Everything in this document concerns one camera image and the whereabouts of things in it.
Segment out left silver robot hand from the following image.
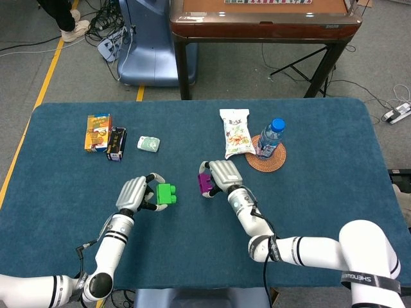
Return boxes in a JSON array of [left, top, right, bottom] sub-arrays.
[[114, 172, 170, 216]]

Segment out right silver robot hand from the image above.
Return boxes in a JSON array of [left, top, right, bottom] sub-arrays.
[[198, 159, 243, 199]]

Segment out purple toy block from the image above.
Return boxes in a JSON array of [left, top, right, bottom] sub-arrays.
[[197, 172, 215, 195]]

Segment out green toy block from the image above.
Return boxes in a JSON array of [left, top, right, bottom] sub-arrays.
[[155, 183, 179, 206]]

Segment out white snack bag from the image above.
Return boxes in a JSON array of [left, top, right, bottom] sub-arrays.
[[219, 108, 257, 160]]

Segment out round woven rattan coaster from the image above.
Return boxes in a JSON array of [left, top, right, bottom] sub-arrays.
[[245, 134, 287, 173]]

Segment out pale green soap packet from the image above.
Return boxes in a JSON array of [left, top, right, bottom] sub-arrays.
[[137, 135, 161, 153]]

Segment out small black carton box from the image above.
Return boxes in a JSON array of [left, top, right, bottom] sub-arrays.
[[106, 126, 128, 162]]

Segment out blue-capped water bottle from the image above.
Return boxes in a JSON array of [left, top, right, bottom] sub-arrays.
[[256, 118, 286, 160]]

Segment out blue felt table cloth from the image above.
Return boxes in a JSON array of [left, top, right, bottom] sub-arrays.
[[0, 98, 411, 291]]

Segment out orange yellow carton box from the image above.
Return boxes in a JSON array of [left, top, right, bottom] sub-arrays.
[[84, 113, 114, 153]]

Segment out grey blue robot torso base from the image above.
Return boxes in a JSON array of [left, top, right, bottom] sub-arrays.
[[133, 287, 273, 308]]

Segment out white power strip with plugs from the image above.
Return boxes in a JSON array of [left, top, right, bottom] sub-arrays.
[[97, 27, 129, 62]]

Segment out wooden mahjong table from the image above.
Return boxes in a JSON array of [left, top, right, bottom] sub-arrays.
[[169, 0, 363, 101]]

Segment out white grey power strip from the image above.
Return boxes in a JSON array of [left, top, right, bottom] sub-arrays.
[[381, 103, 411, 124]]

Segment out row of mahjong tiles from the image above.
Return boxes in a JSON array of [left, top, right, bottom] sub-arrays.
[[223, 0, 313, 5]]

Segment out black trousers of person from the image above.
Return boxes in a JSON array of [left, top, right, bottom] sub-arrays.
[[44, 0, 75, 33]]

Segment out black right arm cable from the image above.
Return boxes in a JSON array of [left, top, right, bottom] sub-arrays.
[[251, 200, 277, 308]]

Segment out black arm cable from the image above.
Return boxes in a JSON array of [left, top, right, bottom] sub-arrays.
[[251, 200, 277, 308], [75, 239, 97, 280]]

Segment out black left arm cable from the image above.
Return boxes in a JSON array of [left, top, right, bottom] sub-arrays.
[[75, 239, 97, 280]]

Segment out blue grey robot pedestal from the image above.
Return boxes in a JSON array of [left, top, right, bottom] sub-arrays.
[[116, 0, 199, 87]]

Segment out black frame piece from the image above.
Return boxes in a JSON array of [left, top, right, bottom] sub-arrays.
[[387, 168, 411, 187]]

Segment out black cable bundle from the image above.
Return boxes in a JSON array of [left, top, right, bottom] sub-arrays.
[[85, 0, 126, 42]]

